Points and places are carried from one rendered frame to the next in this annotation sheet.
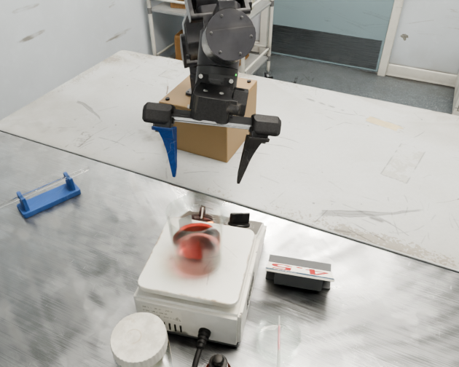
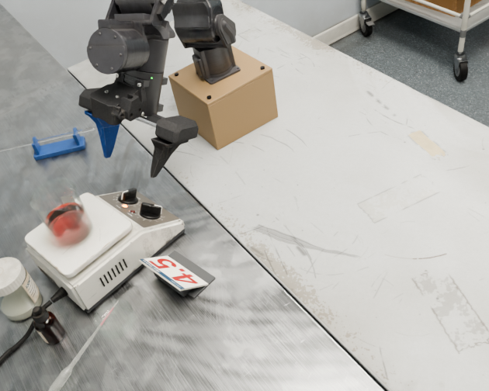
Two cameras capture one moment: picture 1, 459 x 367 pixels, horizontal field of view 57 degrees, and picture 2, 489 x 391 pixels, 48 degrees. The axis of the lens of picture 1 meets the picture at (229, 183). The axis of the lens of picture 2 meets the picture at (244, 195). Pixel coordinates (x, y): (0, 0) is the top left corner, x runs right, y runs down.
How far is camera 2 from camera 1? 0.53 m
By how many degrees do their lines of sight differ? 28
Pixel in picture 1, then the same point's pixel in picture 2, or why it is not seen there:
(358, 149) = (362, 169)
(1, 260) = (1, 189)
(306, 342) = (138, 331)
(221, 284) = (71, 257)
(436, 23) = not seen: outside the picture
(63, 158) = not seen: hidden behind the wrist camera
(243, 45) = (114, 62)
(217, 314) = (62, 279)
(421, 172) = (406, 215)
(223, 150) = (213, 136)
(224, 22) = (102, 39)
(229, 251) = (98, 234)
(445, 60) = not seen: outside the picture
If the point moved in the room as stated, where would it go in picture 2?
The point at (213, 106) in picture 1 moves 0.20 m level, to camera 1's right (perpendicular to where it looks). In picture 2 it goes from (101, 108) to (225, 140)
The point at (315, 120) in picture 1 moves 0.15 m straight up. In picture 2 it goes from (348, 122) to (348, 50)
